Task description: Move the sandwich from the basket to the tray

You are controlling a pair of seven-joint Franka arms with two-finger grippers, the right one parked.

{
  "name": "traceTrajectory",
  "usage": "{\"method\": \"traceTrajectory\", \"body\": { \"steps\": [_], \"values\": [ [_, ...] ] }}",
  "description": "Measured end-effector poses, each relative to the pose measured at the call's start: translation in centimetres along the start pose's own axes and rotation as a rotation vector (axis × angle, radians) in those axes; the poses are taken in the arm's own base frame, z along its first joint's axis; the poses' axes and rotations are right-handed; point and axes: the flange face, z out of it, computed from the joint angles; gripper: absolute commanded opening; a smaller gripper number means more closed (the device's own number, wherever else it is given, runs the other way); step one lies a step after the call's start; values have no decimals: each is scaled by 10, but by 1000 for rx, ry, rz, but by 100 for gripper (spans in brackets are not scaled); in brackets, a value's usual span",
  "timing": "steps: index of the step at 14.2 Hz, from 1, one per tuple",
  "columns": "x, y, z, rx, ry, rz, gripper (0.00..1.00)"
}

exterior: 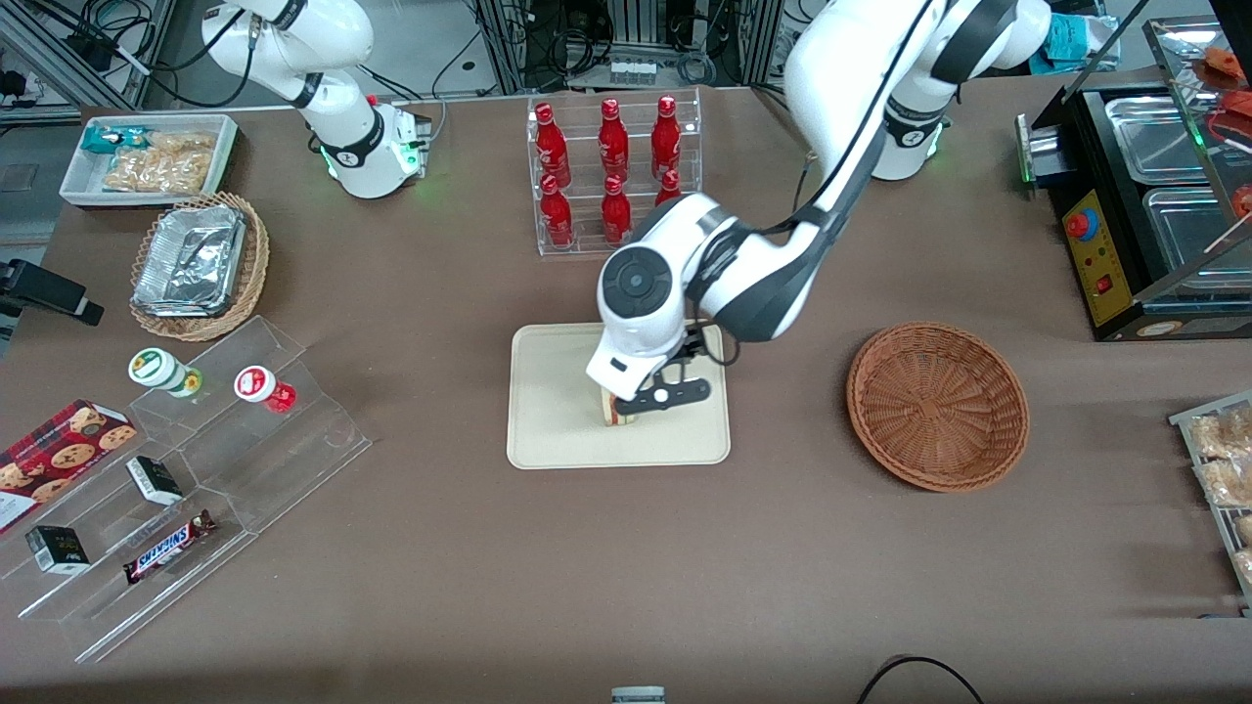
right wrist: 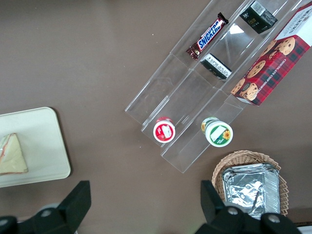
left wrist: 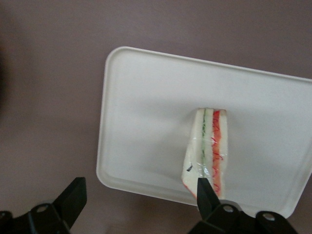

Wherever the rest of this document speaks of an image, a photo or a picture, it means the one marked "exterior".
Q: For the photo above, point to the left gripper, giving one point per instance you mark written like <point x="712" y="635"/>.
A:
<point x="688" y="351"/>

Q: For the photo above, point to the triangle sandwich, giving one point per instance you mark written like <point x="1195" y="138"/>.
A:
<point x="616" y="418"/>

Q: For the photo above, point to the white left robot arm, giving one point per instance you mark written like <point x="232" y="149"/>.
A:
<point x="763" y="274"/>

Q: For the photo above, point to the beige plastic serving tray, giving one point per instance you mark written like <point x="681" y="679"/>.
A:
<point x="558" y="430"/>

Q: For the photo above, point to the round brown wicker basket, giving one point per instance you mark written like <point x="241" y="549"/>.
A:
<point x="934" y="406"/>

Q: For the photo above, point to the oval light wicker basket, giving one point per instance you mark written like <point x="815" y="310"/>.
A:
<point x="256" y="264"/>

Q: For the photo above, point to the red cola bottle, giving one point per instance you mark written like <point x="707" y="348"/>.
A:
<point x="553" y="147"/>
<point x="666" y="142"/>
<point x="669" y="186"/>
<point x="557" y="217"/>
<point x="613" y="142"/>
<point x="616" y="215"/>

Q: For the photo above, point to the clear acrylic bottle rack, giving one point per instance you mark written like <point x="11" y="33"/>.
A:
<point x="587" y="210"/>

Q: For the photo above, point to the grey box at table edge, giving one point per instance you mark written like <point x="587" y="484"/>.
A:
<point x="638" y="695"/>

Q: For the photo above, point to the white power strip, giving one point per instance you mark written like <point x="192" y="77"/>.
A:
<point x="631" y="70"/>

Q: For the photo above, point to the clear acrylic tiered stand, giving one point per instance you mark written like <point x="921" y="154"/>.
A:
<point x="284" y="460"/>

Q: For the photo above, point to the red lid drink cup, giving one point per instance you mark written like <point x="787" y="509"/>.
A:
<point x="259" y="384"/>

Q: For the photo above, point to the aluminium foil container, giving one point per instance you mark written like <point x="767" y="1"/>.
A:
<point x="191" y="259"/>

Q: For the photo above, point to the green lid drink cup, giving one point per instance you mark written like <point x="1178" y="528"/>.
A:
<point x="156" y="369"/>

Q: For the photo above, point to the small black carton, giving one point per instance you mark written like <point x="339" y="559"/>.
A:
<point x="155" y="480"/>
<point x="57" y="550"/>

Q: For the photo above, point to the snickers chocolate bar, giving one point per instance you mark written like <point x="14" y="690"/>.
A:
<point x="168" y="548"/>

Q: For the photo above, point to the clear bag of crackers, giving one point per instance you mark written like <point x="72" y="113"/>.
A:
<point x="156" y="174"/>
<point x="181" y="143"/>

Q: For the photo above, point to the black food warmer machine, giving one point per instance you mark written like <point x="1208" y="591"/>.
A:
<point x="1086" y="147"/>

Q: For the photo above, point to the teal cloth bag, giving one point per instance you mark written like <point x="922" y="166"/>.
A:
<point x="1081" y="41"/>

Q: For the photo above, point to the red tartan cookie box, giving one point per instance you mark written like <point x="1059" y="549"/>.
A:
<point x="54" y="455"/>

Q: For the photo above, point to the teal snack packet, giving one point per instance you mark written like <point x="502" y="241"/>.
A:
<point x="108" y="139"/>

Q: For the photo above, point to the steel warmer pan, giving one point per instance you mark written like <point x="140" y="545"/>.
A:
<point x="1193" y="230"/>
<point x="1154" y="137"/>

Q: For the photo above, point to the white rectangular snack bin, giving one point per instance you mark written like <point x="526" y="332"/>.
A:
<point x="78" y="181"/>

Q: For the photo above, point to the black clamp device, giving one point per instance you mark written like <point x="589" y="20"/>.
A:
<point x="44" y="288"/>

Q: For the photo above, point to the fried pastry piece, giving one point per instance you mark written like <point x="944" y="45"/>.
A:
<point x="1228" y="435"/>
<point x="1245" y="528"/>
<point x="1230" y="484"/>
<point x="1245" y="565"/>

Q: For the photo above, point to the orange fried food piece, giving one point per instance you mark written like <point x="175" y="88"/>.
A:
<point x="1234" y="103"/>
<point x="1225" y="65"/>

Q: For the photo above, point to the aluminium frame rack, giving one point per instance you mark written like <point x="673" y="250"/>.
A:
<point x="509" y="49"/>

